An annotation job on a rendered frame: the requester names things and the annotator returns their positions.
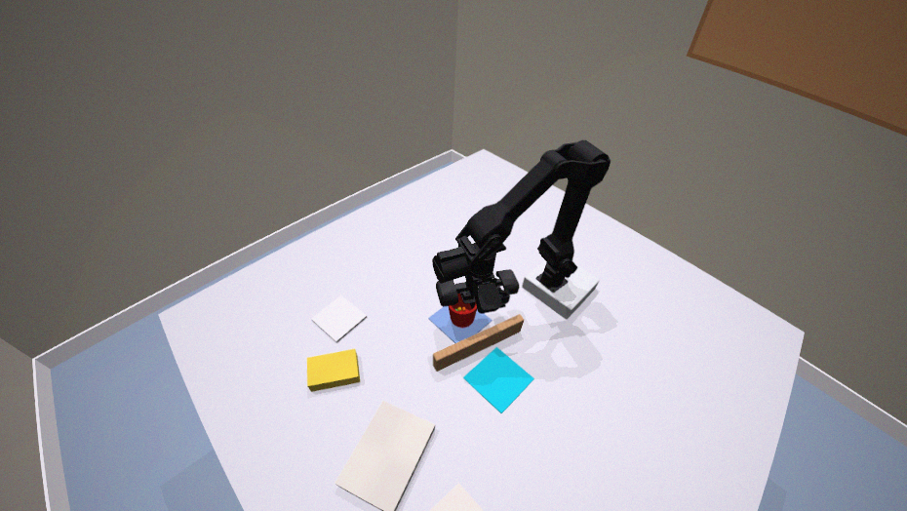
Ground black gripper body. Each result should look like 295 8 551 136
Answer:
436 269 520 307

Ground yellow rectangular block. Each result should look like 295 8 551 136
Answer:
307 349 360 392

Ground tan wooden beam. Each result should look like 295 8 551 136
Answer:
432 314 524 372

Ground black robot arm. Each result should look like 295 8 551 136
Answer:
432 140 611 314

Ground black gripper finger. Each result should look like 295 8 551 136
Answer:
460 294 476 309

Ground dark red cup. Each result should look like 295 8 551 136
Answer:
449 294 477 328

